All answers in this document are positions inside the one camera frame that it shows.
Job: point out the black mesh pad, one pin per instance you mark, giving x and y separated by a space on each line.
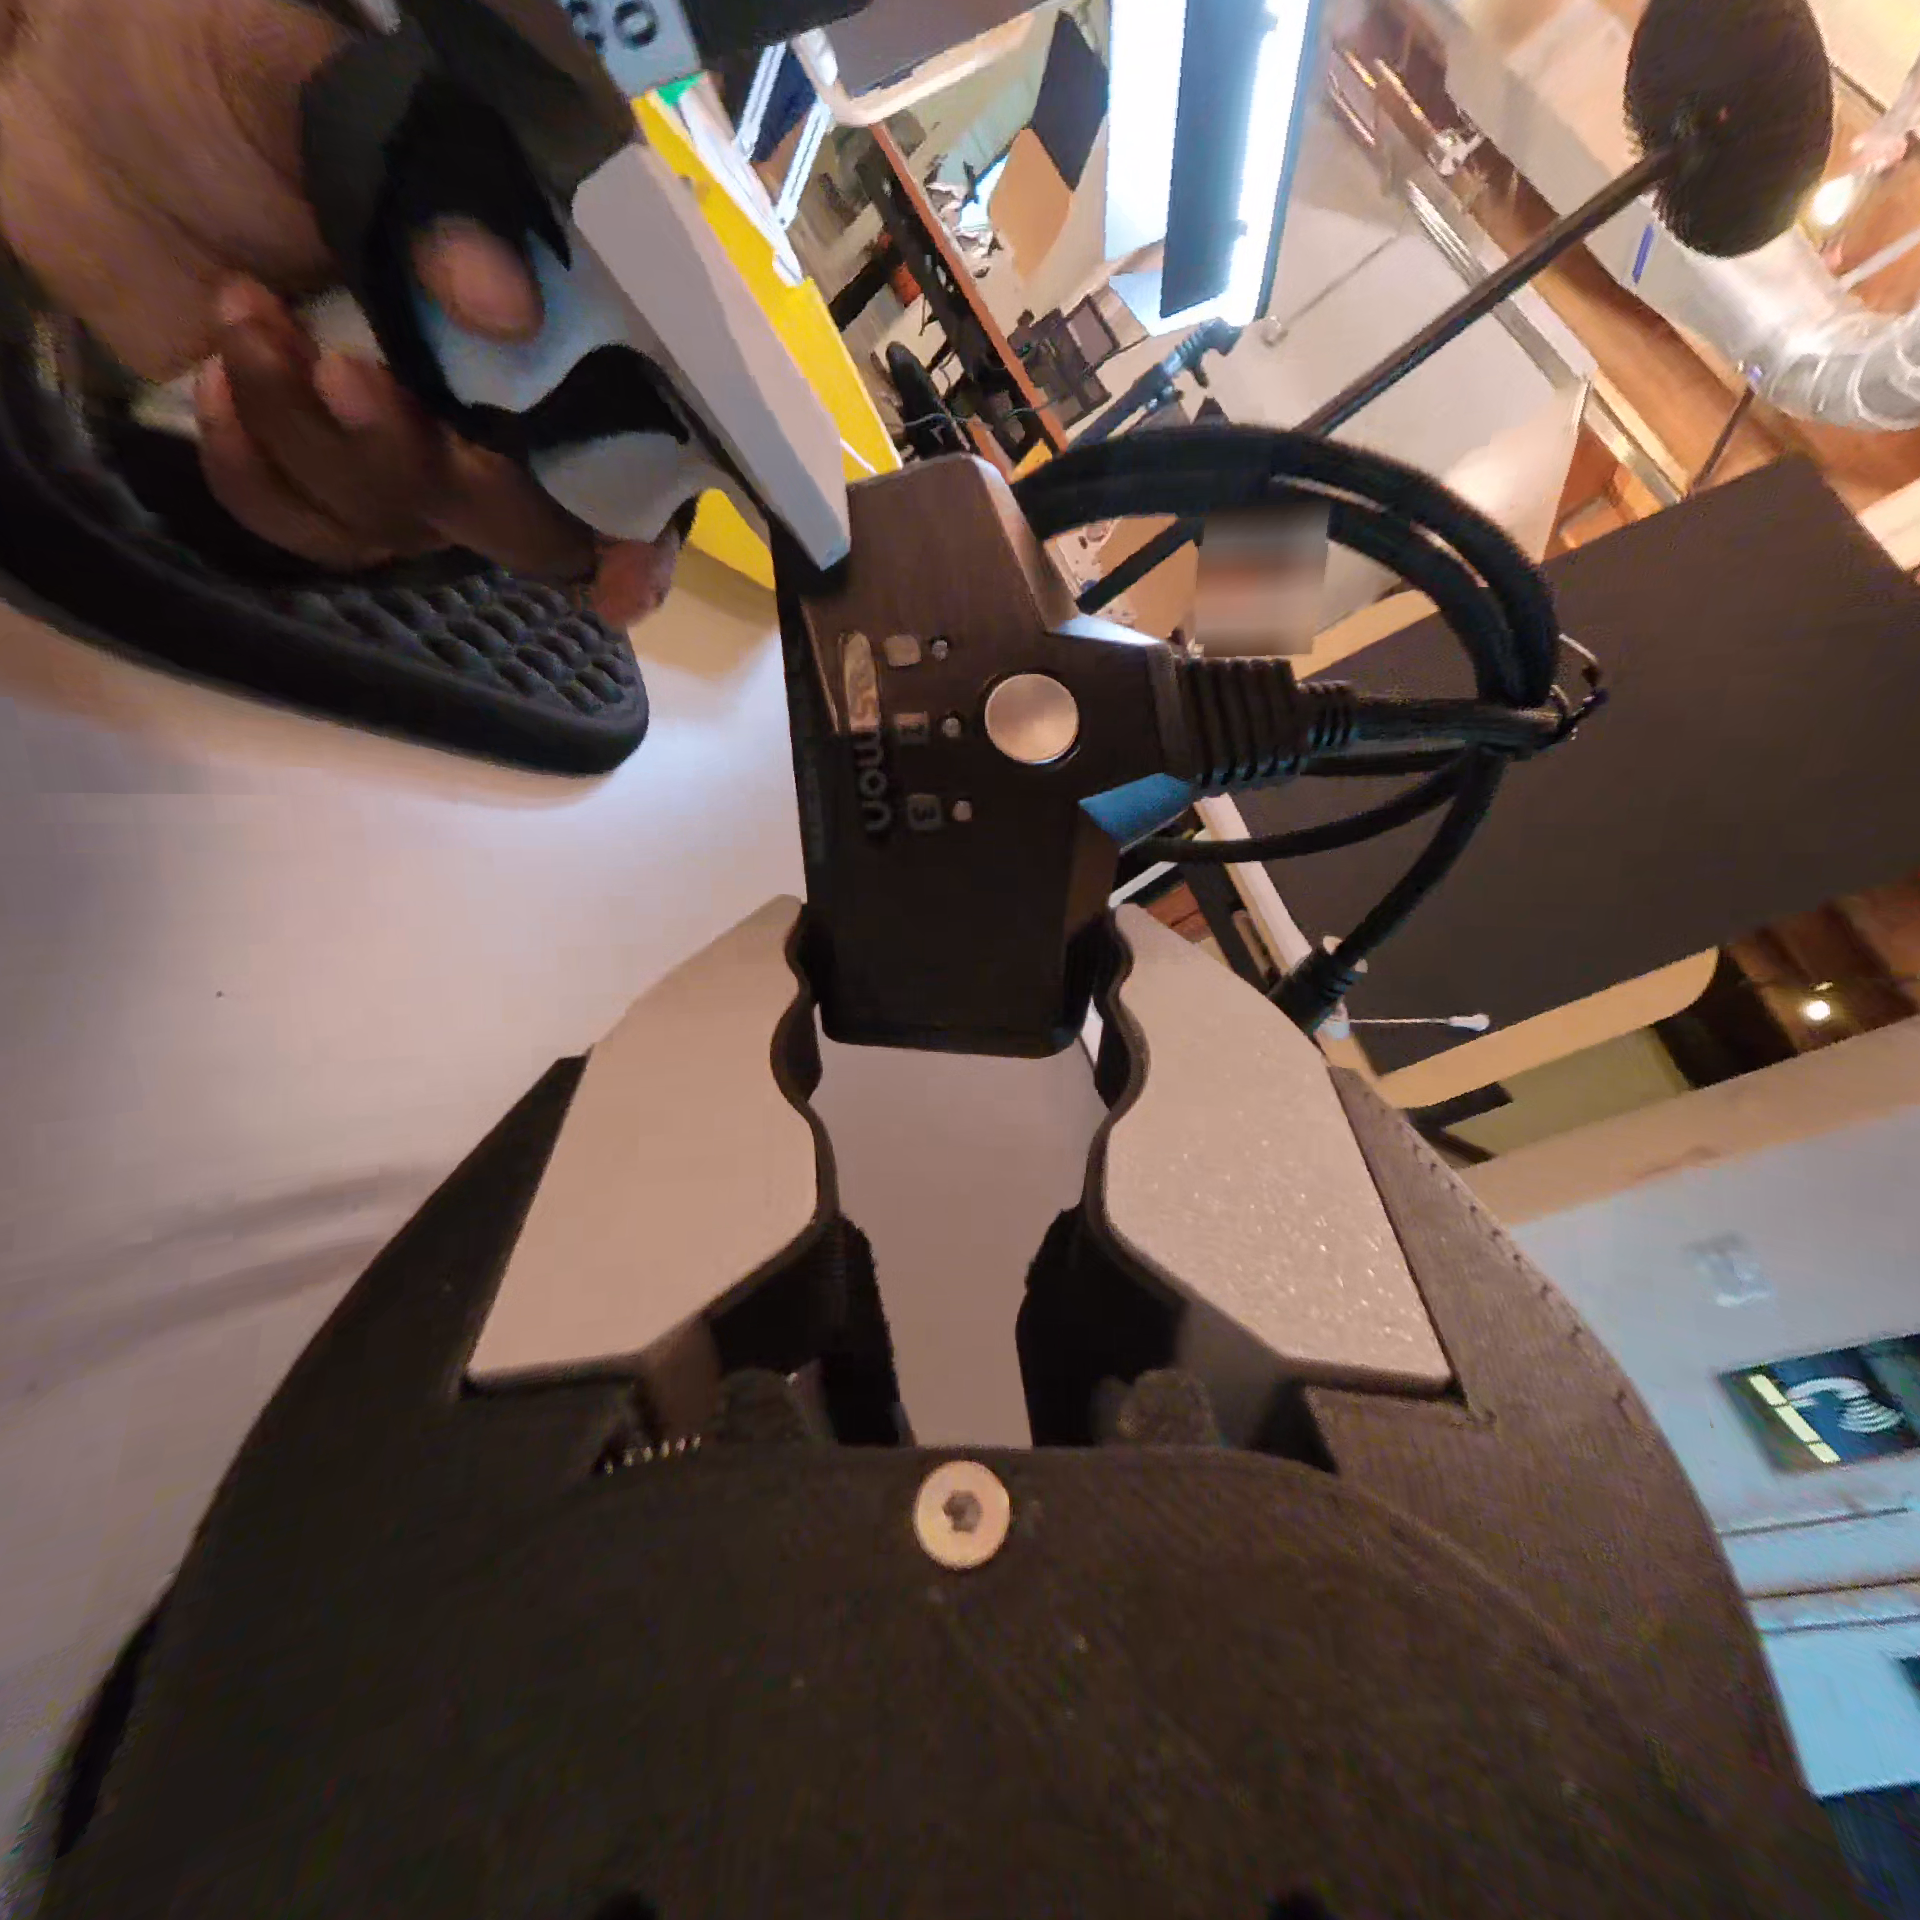
450 661

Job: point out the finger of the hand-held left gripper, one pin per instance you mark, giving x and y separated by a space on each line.
720 329

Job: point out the black boom pole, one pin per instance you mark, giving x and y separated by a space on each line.
1483 293

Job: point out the black HDMI switch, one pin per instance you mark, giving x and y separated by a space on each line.
960 901

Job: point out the blue tape roll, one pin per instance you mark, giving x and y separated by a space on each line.
1131 806

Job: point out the yellow plastic bin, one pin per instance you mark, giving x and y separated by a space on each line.
795 329

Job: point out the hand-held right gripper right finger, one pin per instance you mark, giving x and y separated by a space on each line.
1259 1201

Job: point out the studio light panel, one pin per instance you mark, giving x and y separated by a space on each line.
1200 148

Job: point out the silver ventilation duct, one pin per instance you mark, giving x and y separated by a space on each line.
1829 360

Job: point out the black board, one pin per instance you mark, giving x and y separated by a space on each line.
1072 83
1724 720

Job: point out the person's left hand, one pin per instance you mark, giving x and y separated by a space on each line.
149 180

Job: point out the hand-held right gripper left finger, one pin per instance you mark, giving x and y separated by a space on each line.
660 1201

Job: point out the wooden office desk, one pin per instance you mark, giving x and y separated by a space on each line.
960 283

